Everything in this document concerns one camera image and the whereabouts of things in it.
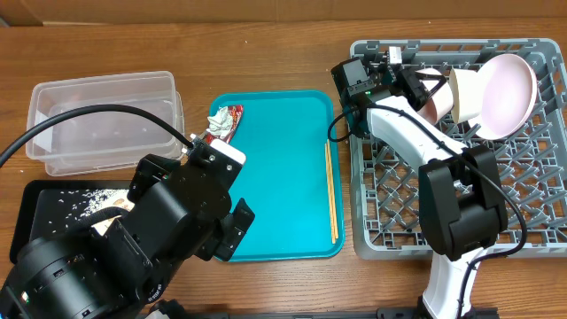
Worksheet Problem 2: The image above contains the small white bowl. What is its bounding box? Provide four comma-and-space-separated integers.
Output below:
448, 68, 484, 124

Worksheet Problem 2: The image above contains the white bowl with food scraps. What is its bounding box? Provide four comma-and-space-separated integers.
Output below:
417, 68, 454, 125

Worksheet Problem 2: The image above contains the large white plate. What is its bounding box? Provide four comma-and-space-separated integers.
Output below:
469, 54, 538, 140

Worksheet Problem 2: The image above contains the wooden chopstick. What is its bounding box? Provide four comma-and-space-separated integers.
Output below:
324, 140, 337, 245
330, 154, 338, 243

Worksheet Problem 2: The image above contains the red foil wrapper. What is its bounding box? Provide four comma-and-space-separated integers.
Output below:
190, 105, 244, 144

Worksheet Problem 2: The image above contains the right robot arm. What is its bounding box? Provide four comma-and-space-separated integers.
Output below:
330, 58, 507, 318

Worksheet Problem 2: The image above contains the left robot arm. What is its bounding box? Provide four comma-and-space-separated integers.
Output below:
1, 150, 254, 318

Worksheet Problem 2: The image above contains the grey dishwasher rack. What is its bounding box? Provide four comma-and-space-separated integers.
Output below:
350, 38, 566, 260

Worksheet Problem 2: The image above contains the teal serving tray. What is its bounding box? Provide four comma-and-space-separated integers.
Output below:
209, 90, 346, 262

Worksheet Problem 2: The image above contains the clear plastic storage bin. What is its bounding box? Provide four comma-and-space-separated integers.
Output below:
26, 71, 184, 176

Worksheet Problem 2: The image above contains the black plastic tray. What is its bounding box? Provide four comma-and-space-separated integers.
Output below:
10, 180, 144, 271

